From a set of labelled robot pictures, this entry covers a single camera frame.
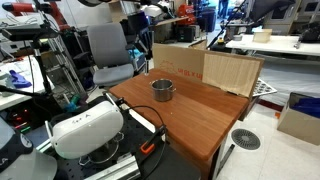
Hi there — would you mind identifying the brown wooden desk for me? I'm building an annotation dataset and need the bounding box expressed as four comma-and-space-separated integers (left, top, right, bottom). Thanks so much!
108, 68, 251, 180

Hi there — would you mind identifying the small steel pot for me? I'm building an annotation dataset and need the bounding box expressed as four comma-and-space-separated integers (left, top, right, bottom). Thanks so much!
148, 78, 177, 103

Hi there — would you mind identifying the grey office chair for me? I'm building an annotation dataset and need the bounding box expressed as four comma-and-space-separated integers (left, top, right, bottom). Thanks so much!
86, 22, 136, 88

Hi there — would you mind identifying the white VR headset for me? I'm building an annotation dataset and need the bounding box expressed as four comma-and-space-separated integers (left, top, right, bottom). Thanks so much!
49, 99, 125, 160

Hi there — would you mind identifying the teal plastic object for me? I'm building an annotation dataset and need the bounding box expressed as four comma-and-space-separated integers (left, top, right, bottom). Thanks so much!
64, 94, 83, 113

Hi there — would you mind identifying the round floor drain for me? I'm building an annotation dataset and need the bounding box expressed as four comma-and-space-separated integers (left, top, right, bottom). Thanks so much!
230, 128, 262, 151

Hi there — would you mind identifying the perforated metal tray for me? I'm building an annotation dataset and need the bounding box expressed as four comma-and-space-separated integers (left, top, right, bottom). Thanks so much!
251, 78, 278, 99

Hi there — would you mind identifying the light wooden box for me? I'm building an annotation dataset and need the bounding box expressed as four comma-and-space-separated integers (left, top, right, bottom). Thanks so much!
252, 28, 273, 44

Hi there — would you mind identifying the black tripod stand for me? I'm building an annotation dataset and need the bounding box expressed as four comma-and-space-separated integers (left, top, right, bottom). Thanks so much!
0, 39, 56, 101

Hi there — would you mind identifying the white work table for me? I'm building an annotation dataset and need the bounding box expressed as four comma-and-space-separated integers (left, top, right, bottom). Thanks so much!
225, 33, 320, 58

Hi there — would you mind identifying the open cardboard storage box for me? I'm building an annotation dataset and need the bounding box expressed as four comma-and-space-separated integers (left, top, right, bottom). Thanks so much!
276, 91, 320, 147

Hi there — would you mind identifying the blue cloth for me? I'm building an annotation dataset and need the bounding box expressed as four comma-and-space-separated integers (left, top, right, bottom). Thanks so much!
9, 69, 33, 89

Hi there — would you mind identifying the blue plastic bag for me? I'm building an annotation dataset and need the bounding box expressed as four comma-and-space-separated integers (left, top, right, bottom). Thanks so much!
291, 96, 320, 119

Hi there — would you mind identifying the black tool on table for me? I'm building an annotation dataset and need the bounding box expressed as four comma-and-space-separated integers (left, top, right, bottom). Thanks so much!
296, 21, 320, 49

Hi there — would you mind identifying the thin black cable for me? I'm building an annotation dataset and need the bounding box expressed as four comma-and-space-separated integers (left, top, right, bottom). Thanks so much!
121, 104, 168, 180

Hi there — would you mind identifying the printed cardboard wall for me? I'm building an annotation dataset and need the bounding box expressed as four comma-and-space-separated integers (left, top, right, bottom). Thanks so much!
152, 42, 265, 99

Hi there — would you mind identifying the aluminium profile rail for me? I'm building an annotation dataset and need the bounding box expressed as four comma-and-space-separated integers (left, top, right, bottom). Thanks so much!
83, 154, 141, 180

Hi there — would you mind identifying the black stereo camera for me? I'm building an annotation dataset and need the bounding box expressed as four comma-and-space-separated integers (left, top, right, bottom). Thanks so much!
1, 24, 59, 43

